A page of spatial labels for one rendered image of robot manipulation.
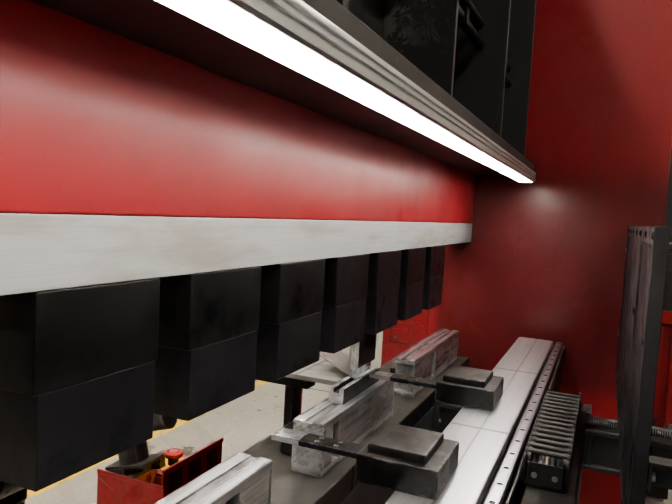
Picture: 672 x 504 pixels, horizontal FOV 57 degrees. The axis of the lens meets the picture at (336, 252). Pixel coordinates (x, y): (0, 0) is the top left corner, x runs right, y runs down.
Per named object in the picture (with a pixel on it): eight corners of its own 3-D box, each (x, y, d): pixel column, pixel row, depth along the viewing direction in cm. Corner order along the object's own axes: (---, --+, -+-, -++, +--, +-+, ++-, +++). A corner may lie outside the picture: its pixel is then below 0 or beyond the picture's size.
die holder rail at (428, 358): (439, 356, 205) (441, 328, 205) (457, 359, 203) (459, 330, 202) (390, 393, 159) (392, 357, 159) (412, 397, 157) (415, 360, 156)
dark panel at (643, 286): (614, 373, 184) (627, 226, 181) (621, 374, 183) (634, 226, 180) (622, 563, 81) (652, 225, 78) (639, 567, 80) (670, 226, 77)
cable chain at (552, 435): (546, 407, 113) (547, 386, 113) (579, 412, 111) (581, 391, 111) (519, 484, 79) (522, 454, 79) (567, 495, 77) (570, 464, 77)
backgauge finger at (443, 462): (295, 431, 98) (296, 400, 98) (458, 467, 88) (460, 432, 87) (255, 457, 87) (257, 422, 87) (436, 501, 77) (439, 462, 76)
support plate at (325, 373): (267, 351, 149) (267, 346, 149) (369, 367, 139) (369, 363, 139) (225, 366, 133) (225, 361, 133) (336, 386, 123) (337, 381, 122)
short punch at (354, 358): (365, 367, 135) (368, 324, 134) (374, 369, 134) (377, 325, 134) (348, 378, 126) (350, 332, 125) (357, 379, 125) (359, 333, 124)
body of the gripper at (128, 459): (145, 474, 118) (138, 435, 118) (105, 477, 122) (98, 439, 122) (167, 461, 124) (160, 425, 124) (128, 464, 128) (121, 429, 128)
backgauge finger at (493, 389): (381, 375, 135) (382, 352, 135) (502, 395, 125) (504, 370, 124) (361, 388, 124) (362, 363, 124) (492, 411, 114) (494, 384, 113)
